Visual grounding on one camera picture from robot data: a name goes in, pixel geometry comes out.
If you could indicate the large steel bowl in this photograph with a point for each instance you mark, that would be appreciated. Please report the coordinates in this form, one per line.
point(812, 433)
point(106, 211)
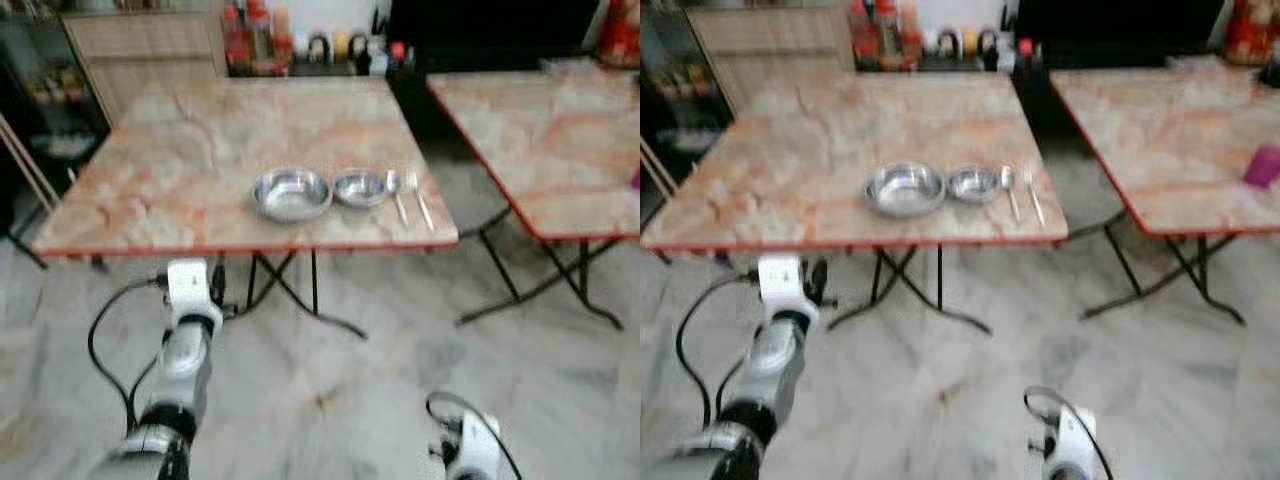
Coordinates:
point(292, 193)
point(905, 189)

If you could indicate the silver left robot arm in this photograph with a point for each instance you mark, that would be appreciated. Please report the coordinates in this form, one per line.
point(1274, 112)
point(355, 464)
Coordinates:
point(775, 365)
point(185, 365)

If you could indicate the marble top folding table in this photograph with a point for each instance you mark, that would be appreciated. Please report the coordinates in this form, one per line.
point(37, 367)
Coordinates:
point(1170, 140)
point(200, 160)
point(560, 150)
point(800, 155)

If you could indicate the small steel bowl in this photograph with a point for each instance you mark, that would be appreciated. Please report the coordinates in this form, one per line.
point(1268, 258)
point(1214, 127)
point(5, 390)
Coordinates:
point(360, 187)
point(973, 184)

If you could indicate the steel spoon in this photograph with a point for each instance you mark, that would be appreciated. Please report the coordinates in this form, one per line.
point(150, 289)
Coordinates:
point(392, 181)
point(1007, 178)

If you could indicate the steel fork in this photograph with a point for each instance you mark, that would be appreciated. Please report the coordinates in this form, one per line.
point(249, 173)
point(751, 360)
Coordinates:
point(1035, 203)
point(424, 208)

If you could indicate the light wooden cabinet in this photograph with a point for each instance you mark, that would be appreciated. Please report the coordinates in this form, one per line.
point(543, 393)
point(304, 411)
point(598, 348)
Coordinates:
point(775, 50)
point(150, 55)

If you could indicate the black display shelf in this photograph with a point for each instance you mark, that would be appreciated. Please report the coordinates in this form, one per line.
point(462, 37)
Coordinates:
point(665, 90)
point(45, 90)

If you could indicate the dark round figurine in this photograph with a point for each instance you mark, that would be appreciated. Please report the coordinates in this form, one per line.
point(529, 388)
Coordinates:
point(946, 44)
point(319, 48)

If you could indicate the yellow round figurine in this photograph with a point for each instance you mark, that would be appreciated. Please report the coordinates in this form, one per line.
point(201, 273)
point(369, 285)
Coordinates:
point(341, 46)
point(969, 43)

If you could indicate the red laughing buddha statue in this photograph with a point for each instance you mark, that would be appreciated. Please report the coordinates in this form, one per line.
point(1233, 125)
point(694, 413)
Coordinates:
point(622, 35)
point(1252, 30)

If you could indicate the black flat television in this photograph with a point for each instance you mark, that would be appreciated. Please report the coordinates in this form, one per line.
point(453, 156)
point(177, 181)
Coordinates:
point(490, 30)
point(1120, 28)

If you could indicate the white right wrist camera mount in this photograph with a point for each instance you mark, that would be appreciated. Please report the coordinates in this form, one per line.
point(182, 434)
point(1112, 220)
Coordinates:
point(478, 450)
point(1072, 445)

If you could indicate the light wooden frame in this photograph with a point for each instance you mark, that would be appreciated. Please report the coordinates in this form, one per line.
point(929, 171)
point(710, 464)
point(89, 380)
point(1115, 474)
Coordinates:
point(28, 165)
point(658, 170)

